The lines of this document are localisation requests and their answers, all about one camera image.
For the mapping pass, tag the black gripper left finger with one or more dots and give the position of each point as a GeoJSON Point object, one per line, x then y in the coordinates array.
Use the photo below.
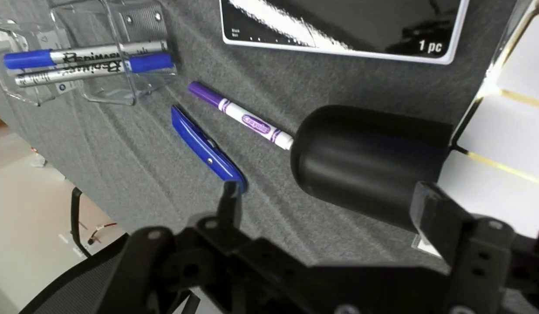
{"type": "Point", "coordinates": [229, 205]}

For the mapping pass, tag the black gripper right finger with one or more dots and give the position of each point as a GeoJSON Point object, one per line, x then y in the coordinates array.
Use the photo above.
{"type": "Point", "coordinates": [470, 244]}

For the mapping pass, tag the black cup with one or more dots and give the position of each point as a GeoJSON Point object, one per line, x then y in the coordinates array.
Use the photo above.
{"type": "Point", "coordinates": [369, 160]}

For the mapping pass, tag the black book with white border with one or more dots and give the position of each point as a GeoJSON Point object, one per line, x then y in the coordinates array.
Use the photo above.
{"type": "Point", "coordinates": [395, 29]}

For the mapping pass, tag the white label sheets stack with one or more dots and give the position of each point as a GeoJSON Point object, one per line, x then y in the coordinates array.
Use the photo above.
{"type": "Point", "coordinates": [492, 167]}

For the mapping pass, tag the purple crayola marker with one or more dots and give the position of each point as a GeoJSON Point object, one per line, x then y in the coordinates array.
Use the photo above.
{"type": "Point", "coordinates": [254, 122]}

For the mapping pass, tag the blue expo marker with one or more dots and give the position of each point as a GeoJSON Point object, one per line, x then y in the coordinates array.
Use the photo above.
{"type": "Point", "coordinates": [133, 64]}
{"type": "Point", "coordinates": [44, 57]}

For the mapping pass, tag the clear acrylic marker holder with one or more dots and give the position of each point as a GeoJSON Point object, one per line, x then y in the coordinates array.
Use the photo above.
{"type": "Point", "coordinates": [30, 24]}

